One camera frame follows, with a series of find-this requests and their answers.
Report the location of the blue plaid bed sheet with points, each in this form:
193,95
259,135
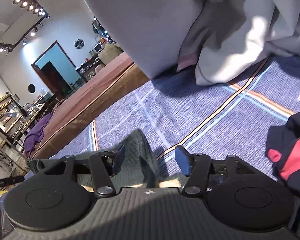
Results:
218,120

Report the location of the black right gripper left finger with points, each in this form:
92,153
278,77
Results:
63,193

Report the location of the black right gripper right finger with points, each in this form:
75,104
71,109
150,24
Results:
236,193

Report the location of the blue doorway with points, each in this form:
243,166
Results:
58,72

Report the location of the navy red dark garment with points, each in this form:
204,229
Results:
283,150

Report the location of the purple cloth on bed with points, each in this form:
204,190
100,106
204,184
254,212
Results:
36,134

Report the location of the ceiling track spotlights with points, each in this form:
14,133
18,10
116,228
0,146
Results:
31,6

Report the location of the green cream checkered sweater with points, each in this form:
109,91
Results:
137,163

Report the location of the white grey crumpled garment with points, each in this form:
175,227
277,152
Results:
221,38

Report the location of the wooden display shelving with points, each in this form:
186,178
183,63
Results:
14,130

